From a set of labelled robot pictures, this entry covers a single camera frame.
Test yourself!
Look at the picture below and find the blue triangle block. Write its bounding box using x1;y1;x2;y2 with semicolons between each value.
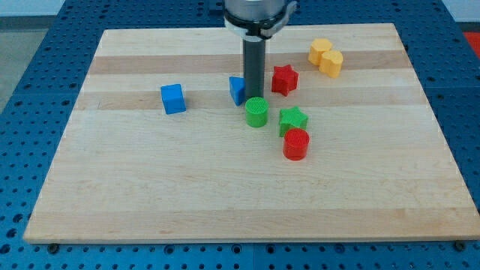
229;76;245;106

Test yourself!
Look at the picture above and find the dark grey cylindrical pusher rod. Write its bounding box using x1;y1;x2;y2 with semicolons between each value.
243;40;266;99

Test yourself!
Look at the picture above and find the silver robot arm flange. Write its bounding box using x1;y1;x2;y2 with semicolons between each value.
223;0;299;42

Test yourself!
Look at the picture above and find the blue cube block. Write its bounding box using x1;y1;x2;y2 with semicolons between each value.
160;84;186;115

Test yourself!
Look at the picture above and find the green cylinder block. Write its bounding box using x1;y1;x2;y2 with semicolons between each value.
245;97;269;128

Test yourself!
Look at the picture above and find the green star block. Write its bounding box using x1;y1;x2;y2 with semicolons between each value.
278;106;308;137

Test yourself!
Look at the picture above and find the red cylinder block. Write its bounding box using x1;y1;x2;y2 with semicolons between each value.
283;128;310;161

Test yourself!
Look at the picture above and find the red star block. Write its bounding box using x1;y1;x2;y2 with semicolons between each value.
271;64;299;97

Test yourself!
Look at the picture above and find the wooden board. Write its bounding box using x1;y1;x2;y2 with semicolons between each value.
23;23;479;244

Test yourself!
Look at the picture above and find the yellow heart block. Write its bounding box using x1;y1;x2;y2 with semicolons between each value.
319;50;344;78

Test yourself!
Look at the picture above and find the yellow hexagon block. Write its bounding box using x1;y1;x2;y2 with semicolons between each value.
308;38;333;66

